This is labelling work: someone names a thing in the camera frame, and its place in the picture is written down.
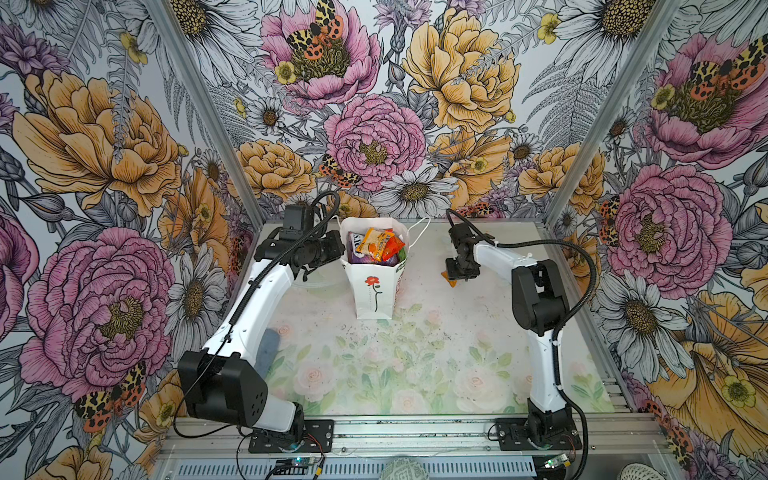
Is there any small orange sachet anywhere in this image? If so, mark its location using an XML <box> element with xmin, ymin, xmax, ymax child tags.
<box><xmin>441</xmin><ymin>271</ymin><xmax>457</xmax><ymax>288</ymax></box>

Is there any small purple snack bag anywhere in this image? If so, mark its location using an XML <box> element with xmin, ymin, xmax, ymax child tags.
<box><xmin>346</xmin><ymin>232</ymin><xmax>400</xmax><ymax>267</ymax></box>

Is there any orange snack packet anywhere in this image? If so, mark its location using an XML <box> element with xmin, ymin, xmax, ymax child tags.
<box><xmin>357</xmin><ymin>228</ymin><xmax>397</xmax><ymax>260</ymax></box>

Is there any white paper bag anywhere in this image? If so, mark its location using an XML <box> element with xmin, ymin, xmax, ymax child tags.
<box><xmin>339</xmin><ymin>217</ymin><xmax>432</xmax><ymax>320</ymax></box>

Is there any small red sachet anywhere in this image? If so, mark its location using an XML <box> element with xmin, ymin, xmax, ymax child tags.
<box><xmin>381</xmin><ymin>235</ymin><xmax>405</xmax><ymax>262</ymax></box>

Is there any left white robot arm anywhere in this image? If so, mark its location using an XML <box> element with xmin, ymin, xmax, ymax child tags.
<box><xmin>177</xmin><ymin>191</ymin><xmax>344</xmax><ymax>444</ymax></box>

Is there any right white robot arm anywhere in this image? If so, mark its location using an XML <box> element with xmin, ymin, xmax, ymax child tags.
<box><xmin>446</xmin><ymin>209</ymin><xmax>597</xmax><ymax>450</ymax></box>

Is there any floral table mat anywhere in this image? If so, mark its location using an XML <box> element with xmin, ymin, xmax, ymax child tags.
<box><xmin>263</xmin><ymin>281</ymin><xmax>613</xmax><ymax>416</ymax></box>

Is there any grey oval case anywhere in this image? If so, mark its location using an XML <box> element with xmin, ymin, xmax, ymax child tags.
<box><xmin>254</xmin><ymin>328</ymin><xmax>281</xmax><ymax>378</ymax></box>

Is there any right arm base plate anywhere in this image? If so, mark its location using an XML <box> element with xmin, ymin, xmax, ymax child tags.
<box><xmin>492</xmin><ymin>417</ymin><xmax>583</xmax><ymax>451</ymax></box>

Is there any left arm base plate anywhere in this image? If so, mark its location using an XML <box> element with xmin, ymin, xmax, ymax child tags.
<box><xmin>248</xmin><ymin>419</ymin><xmax>335</xmax><ymax>454</ymax></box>

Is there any aluminium front rail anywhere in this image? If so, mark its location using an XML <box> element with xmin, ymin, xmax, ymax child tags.
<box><xmin>159</xmin><ymin>412</ymin><xmax>669</xmax><ymax>460</ymax></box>

